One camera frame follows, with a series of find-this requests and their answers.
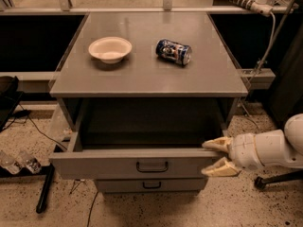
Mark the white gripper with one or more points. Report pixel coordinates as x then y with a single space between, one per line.
242 151

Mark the grey top drawer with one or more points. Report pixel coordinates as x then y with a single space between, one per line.
130 138

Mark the grey drawer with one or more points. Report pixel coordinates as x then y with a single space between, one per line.
150 185
130 138

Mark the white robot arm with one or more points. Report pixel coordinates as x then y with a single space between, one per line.
281 147

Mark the grey drawer cabinet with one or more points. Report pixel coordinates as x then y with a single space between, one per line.
210 72

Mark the grey bottom drawer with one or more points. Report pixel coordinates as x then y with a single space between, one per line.
150 185

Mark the black office chair base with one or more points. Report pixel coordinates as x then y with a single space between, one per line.
260 183

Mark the blue soda can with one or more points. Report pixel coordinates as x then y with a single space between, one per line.
173 51

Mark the white paper bowl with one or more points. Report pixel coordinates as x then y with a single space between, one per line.
110 50

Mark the white emergency stop button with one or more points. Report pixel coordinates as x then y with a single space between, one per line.
261 7

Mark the black metal stand base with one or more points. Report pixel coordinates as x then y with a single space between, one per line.
47 172

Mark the clear plastic water bottle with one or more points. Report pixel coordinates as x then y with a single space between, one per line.
9 163

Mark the black chair at left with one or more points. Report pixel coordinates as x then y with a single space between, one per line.
10 98

